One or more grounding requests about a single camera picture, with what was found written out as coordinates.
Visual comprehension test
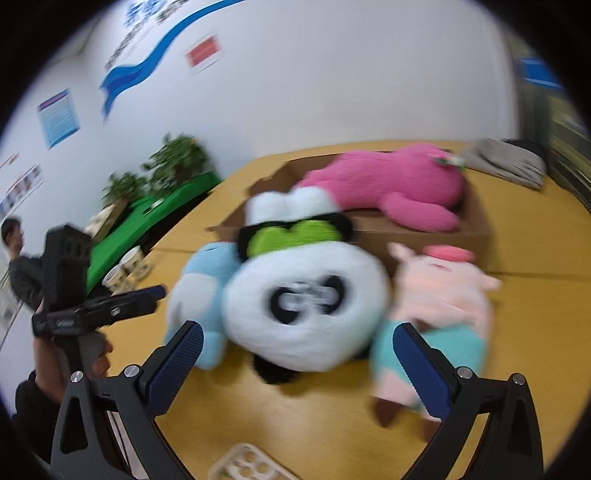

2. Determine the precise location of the blue wave wall decoration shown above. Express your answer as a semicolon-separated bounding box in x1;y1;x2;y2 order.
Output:
99;0;246;123

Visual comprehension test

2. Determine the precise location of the blue wall poster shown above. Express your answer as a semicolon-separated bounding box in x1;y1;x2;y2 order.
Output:
37;89;82;151

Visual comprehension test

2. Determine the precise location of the pink pig plush toy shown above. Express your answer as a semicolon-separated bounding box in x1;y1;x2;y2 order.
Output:
369;242;503;426

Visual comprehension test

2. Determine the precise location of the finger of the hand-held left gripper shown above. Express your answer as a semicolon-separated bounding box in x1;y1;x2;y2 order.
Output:
98;285;167;328

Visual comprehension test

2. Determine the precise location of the dark glass partition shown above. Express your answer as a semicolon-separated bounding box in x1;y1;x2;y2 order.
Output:
508;37;591;210

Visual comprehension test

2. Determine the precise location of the large potted plant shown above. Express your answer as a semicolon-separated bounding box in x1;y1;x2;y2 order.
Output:
141;134;209;195

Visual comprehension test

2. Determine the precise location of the magenta plush toy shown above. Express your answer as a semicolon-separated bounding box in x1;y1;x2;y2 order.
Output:
295;143;468;233

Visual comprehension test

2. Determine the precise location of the cardboard box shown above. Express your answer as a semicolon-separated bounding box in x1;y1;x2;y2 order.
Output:
205;150;493;278

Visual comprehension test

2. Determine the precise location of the person's left hand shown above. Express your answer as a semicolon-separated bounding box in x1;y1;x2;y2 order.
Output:
35;338;114;402

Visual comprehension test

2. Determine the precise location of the wooden desktop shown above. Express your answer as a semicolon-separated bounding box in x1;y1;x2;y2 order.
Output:
108;141;591;480

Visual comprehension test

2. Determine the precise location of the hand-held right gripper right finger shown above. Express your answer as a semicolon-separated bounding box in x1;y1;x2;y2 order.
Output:
392;322;544;480

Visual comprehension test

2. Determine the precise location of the white plastic tray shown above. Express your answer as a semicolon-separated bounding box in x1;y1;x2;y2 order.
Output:
208;443;301;480

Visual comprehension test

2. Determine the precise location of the green tablecloth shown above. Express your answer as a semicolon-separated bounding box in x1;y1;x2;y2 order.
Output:
85;172;223;292

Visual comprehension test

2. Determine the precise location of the panda plush toy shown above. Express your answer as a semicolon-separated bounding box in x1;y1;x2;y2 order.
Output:
222;188;394;387

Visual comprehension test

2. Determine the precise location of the row of small wall photos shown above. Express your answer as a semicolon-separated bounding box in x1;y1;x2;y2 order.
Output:
0;162;45;219

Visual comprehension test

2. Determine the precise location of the person's left forearm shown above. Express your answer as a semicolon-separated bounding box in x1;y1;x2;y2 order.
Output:
13;369;68;464

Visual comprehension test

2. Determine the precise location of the grey cloth bag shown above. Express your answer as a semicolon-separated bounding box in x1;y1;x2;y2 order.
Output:
462;137;548;190

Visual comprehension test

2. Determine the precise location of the light blue plush toy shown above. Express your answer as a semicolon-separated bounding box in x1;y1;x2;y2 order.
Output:
166;241;242;371

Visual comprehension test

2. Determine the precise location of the small potted plant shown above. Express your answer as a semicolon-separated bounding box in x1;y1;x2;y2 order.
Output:
102;172;149;209

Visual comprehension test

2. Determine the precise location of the red wall sign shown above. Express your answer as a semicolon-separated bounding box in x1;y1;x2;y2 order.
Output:
185;33;225;73

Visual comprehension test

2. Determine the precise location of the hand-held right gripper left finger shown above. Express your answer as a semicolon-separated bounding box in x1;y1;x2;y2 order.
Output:
50;319;205;480

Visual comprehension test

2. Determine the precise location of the blue door sign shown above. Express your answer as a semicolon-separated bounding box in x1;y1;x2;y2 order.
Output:
519;57;565;91

